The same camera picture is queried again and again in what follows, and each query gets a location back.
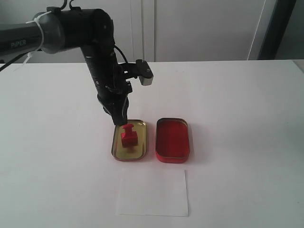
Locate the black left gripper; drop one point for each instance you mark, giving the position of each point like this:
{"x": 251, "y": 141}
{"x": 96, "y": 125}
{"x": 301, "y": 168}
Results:
{"x": 111, "y": 99}

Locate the red stamp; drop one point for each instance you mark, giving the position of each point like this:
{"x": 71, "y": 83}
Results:
{"x": 129, "y": 137}

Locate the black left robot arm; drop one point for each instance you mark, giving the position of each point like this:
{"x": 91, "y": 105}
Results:
{"x": 91, "y": 30}

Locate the red ink pad tin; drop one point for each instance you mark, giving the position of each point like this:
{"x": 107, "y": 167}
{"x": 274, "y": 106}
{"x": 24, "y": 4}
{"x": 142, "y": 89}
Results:
{"x": 172, "y": 140}

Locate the gold tin lid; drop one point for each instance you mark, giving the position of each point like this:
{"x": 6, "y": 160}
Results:
{"x": 134, "y": 153}

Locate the white cabinet doors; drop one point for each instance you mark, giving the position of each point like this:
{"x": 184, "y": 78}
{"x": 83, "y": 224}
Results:
{"x": 187, "y": 30}

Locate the white paper sheet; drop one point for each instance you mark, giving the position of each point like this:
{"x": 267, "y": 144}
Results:
{"x": 153, "y": 192}

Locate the white zip tie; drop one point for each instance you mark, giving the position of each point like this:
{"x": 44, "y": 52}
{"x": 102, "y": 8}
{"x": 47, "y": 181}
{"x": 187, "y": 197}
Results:
{"x": 32, "y": 39}

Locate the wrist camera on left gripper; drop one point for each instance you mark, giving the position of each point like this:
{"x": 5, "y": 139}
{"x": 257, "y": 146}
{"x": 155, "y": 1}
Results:
{"x": 140, "y": 69}

